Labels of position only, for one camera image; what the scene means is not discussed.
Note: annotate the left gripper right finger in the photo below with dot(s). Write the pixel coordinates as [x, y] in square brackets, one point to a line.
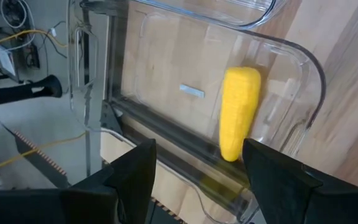
[278, 186]

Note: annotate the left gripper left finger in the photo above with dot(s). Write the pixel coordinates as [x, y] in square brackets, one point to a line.
[135, 180]

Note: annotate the yellow toy corn cob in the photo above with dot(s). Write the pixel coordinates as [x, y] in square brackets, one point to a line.
[239, 109]

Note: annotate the black mat orange striped edge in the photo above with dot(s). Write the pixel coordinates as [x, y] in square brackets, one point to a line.
[33, 157]

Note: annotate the grey rectangular sticker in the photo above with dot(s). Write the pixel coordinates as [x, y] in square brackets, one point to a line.
[192, 91]

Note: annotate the clear plastic bin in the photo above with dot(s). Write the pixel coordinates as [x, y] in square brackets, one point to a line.
[228, 12]
[166, 62]

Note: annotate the black round-ended bar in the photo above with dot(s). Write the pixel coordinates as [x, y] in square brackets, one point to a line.
[17, 93]

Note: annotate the black power adapter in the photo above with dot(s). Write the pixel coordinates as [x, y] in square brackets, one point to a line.
[33, 57]

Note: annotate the white paper tag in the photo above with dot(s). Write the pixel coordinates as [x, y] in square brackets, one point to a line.
[6, 60]

